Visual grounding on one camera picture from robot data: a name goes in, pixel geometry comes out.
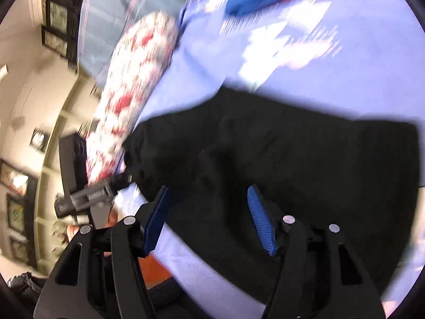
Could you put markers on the black bag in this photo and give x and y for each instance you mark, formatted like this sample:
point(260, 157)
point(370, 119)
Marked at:
point(26, 284)

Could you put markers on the red and white floral pillow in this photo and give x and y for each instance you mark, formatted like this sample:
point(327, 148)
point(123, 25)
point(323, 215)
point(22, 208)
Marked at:
point(132, 83)

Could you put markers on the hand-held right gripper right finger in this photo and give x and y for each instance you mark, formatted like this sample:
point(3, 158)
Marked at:
point(260, 219)

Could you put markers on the lavender bed sheet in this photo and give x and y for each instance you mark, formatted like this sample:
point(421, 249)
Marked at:
point(365, 73)

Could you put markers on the grey-blue cloth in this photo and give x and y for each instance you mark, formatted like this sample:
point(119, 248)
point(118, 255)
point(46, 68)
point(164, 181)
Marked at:
point(109, 16)

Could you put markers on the small wall picture frame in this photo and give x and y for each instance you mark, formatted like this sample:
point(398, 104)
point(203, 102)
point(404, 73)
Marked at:
point(40, 140)

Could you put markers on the dark framed window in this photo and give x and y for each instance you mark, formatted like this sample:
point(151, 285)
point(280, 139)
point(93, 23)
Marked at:
point(61, 13)

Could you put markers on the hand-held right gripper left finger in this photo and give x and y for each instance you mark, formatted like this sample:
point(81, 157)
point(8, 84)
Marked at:
point(155, 222)

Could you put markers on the black pants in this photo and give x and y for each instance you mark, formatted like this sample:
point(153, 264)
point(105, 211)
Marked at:
point(265, 146)

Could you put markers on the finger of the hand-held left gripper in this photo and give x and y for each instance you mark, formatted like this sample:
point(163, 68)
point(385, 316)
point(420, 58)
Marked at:
point(121, 182)

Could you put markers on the orange cloth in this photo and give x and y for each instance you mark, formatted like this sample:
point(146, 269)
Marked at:
point(152, 270)

